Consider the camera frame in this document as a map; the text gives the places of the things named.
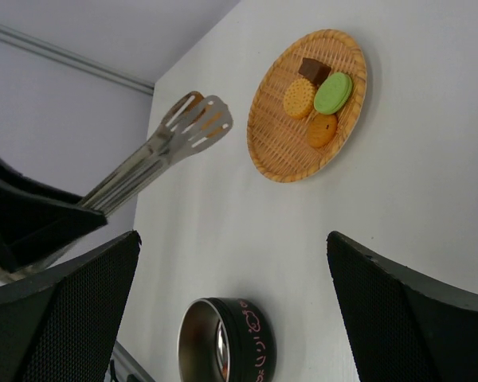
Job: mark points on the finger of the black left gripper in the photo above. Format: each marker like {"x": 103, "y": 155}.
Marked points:
{"x": 36, "y": 220}

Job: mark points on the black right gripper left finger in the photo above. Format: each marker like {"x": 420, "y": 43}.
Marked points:
{"x": 62, "y": 324}

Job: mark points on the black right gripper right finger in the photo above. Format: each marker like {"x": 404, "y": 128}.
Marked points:
{"x": 402, "y": 325}

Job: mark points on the stainless steel tongs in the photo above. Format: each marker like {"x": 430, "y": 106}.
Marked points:
{"x": 175, "y": 139}

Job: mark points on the round steel lunch box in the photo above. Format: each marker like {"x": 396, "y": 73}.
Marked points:
{"x": 226, "y": 339}

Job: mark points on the yellow maple leaf cookie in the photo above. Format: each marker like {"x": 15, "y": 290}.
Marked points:
{"x": 211, "y": 117}

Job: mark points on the orange round cookie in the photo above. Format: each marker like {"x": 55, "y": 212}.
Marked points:
{"x": 322, "y": 130}

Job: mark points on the woven bamboo tray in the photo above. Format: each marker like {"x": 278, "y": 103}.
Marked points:
{"x": 277, "y": 143}

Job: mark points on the green sandwich cookie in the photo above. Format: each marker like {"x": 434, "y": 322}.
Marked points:
{"x": 333, "y": 93}

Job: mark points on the brown chocolate cube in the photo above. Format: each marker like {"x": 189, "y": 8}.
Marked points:
{"x": 314, "y": 71}

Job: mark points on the aluminium mounting rail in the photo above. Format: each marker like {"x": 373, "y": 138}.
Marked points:
{"x": 124, "y": 367}

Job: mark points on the left aluminium frame post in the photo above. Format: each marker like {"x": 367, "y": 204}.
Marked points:
{"x": 70, "y": 59}

